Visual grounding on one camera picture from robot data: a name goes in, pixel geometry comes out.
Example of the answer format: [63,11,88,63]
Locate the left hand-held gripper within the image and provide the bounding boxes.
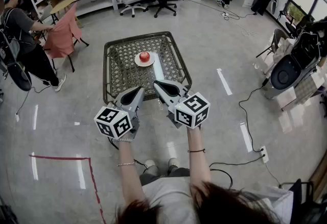
[94,86,146,142]

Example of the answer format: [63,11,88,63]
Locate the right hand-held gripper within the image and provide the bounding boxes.
[152,79,211,131]

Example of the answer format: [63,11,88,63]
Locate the white plate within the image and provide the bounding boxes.
[134,52,156,67]

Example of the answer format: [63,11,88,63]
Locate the person's right forearm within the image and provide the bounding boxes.
[186,127,213,191]

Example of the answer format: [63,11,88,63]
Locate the person's left forearm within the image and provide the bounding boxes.
[116,138,147,209]

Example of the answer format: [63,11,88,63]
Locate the rattan glass-top coffee table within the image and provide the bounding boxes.
[103,31,193,105]

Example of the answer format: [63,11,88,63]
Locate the person's left white shoe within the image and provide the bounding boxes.
[143,158,156,170]

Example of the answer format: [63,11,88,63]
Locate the black-legged chair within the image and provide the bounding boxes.
[38,5,90,73]

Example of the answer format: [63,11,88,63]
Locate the person's grey trousers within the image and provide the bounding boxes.
[139,165,191,187]

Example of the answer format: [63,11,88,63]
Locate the red floor tape line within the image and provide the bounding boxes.
[29,154,107,224]

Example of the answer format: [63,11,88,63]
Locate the pink cloth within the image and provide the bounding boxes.
[42,3,83,60]

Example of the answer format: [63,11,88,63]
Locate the person's white t-shirt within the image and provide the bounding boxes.
[142,176,294,224]

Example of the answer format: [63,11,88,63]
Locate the black oval pouch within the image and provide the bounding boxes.
[6,61,33,92]

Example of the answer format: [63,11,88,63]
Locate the black grey machine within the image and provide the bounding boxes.
[263,16,327,100]

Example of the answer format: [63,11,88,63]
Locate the yellow round table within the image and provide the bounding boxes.
[50,0,78,16]

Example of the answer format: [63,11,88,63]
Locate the brown chair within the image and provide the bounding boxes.
[256,28,291,65]

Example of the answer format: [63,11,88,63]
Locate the black gaming chair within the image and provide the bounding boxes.
[285,15,316,39]

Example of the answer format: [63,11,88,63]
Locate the black metal chair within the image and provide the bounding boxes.
[279,178,327,224]

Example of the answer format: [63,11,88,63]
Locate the black power cable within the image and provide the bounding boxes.
[239,82,269,154]
[208,155,266,189]

